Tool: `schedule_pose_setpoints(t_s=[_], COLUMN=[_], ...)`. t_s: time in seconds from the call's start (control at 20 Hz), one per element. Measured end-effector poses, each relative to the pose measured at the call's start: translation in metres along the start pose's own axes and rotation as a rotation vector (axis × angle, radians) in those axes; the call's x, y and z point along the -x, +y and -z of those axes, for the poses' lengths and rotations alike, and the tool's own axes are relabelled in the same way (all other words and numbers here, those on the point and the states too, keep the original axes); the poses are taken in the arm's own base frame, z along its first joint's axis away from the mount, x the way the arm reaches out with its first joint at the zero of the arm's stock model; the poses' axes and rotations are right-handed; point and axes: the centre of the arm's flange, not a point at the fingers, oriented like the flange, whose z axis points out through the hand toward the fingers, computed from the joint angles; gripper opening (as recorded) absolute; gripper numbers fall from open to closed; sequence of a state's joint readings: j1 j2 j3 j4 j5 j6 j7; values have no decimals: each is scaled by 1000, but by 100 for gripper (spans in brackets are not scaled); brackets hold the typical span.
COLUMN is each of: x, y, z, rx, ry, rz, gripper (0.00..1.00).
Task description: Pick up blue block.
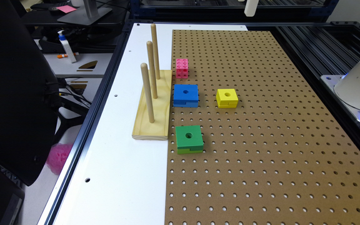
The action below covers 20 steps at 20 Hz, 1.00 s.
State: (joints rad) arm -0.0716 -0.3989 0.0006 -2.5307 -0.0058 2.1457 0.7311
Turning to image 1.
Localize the pink studded cube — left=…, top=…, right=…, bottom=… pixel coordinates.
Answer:
left=176, top=59, right=189, bottom=79

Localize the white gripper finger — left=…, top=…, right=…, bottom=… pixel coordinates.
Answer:
left=244, top=0, right=259, bottom=17

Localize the middle wooden peg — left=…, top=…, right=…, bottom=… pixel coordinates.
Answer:
left=146, top=41, right=158, bottom=99

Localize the green block with hole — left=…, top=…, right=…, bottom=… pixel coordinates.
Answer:
left=176, top=126, right=204, bottom=154

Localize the yellow block with hole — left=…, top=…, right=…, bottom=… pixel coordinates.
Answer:
left=216, top=89, right=239, bottom=108

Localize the orange marker pen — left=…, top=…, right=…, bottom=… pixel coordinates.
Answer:
left=57, top=52, right=79, bottom=59

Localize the wooden peg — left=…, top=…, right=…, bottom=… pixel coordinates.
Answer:
left=141, top=62, right=155, bottom=123
left=151, top=23, right=161, bottom=79
left=146, top=41, right=158, bottom=99

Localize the black monitor back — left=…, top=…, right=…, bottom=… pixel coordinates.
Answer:
left=0, top=0, right=61, bottom=186

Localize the pink sticky note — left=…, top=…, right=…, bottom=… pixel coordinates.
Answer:
left=57, top=5, right=77, bottom=13

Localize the pink fluffy ball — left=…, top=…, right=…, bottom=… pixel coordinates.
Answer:
left=46, top=143, right=73, bottom=175

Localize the white blue-capped bottle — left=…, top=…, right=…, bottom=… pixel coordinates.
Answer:
left=57, top=30, right=77, bottom=63

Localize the silver monitor stand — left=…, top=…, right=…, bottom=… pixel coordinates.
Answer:
left=57, top=0, right=112, bottom=26

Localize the near wooden peg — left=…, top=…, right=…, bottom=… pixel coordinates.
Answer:
left=141, top=62, right=155, bottom=123

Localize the brown pegboard sheet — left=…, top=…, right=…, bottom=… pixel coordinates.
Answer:
left=165, top=30, right=360, bottom=224

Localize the far wooden peg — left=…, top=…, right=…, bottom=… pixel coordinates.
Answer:
left=151, top=23, right=161, bottom=79

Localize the wooden peg base board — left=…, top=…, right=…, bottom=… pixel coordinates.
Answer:
left=132, top=70, right=172, bottom=141

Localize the blue block with hole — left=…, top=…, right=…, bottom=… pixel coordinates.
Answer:
left=173, top=84, right=199, bottom=108

